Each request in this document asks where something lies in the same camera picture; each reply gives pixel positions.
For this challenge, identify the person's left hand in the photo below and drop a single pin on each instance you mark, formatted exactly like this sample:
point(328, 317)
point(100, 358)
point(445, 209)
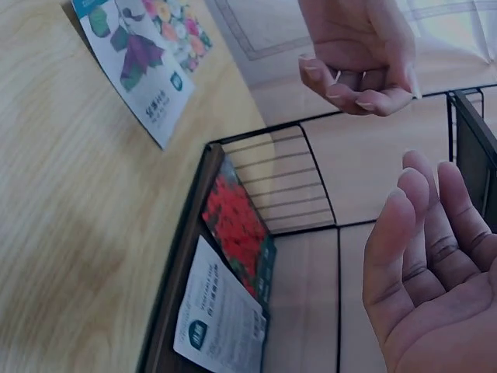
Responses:
point(357, 35)

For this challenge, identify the person's right hand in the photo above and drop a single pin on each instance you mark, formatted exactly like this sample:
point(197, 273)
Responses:
point(446, 311)

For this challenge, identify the person's left fingers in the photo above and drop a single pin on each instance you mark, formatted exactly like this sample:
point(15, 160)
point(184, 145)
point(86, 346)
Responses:
point(380, 102)

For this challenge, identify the red flower seed packet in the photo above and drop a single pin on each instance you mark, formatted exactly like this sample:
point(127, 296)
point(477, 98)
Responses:
point(237, 229)

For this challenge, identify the colourful flower seed packet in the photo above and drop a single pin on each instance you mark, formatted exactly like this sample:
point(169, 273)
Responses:
point(186, 35)

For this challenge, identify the purple leaf seed packet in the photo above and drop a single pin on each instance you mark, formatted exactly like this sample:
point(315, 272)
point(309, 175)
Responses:
point(136, 77)

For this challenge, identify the white text seed packet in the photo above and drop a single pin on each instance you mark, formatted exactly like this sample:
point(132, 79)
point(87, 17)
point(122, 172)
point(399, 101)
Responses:
point(221, 318)

